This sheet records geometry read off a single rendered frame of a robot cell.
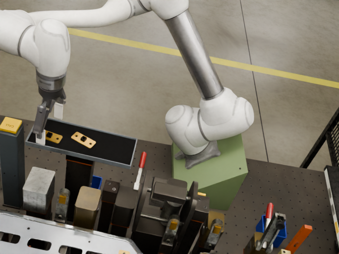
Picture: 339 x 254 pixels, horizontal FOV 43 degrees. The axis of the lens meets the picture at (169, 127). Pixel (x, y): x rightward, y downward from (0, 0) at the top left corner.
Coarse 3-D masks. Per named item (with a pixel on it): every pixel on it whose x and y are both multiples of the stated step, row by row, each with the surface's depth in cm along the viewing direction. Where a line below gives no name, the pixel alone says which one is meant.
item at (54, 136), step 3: (45, 132) 151; (48, 132) 151; (51, 132) 152; (45, 135) 150; (48, 135) 150; (51, 135) 150; (54, 135) 151; (57, 135) 152; (60, 135) 152; (45, 138) 150; (48, 138) 150; (51, 138) 150; (54, 138) 150; (60, 138) 151; (51, 141) 149; (54, 141) 149; (57, 141) 150
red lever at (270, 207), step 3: (267, 204) 153; (270, 204) 152; (267, 207) 152; (270, 207) 152; (267, 210) 152; (270, 210) 151; (267, 213) 151; (270, 213) 151; (267, 216) 151; (270, 216) 151; (267, 219) 151; (270, 219) 151; (267, 222) 151; (267, 225) 150; (264, 228) 151; (264, 231) 150; (264, 243) 149; (264, 246) 149
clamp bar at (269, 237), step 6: (276, 216) 140; (282, 216) 141; (270, 222) 143; (276, 222) 140; (282, 222) 141; (270, 228) 143; (276, 228) 139; (282, 228) 139; (264, 234) 146; (270, 234) 146; (276, 234) 144; (264, 240) 146; (270, 240) 147; (270, 246) 148
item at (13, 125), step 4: (4, 120) 152; (8, 120) 152; (12, 120) 152; (16, 120) 153; (20, 120) 153; (4, 124) 150; (8, 124) 151; (12, 124) 151; (16, 124) 151; (20, 124) 153; (0, 128) 149; (4, 128) 149; (8, 128) 150; (12, 128) 150; (16, 128) 150; (12, 132) 149; (16, 132) 150
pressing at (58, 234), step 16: (0, 224) 141; (16, 224) 142; (32, 224) 143; (48, 224) 144; (64, 224) 145; (0, 240) 137; (48, 240) 140; (64, 240) 142; (80, 240) 143; (96, 240) 144; (112, 240) 145; (128, 240) 146
